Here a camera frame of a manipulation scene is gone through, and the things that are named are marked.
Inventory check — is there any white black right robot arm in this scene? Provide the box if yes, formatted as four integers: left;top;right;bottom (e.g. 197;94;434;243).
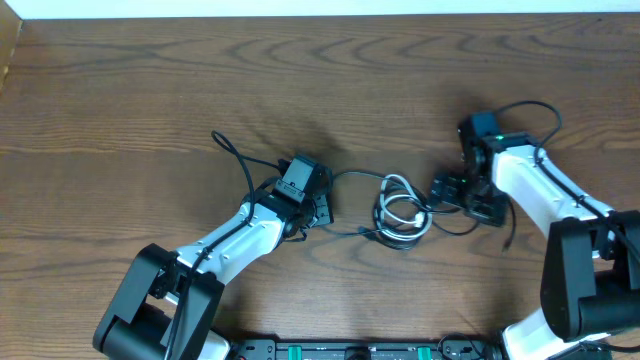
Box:
433;130;639;359

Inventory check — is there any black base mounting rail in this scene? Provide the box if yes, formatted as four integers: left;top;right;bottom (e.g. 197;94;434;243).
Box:
225;336;508;360

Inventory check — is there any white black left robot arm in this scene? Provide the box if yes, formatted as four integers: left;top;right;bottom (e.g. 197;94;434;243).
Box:
92;191;333;360

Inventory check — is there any black usb cable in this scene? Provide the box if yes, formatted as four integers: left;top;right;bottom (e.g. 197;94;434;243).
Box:
319;170;517;252

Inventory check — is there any black left camera cable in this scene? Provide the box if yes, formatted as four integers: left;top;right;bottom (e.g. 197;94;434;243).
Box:
162;129;284;360

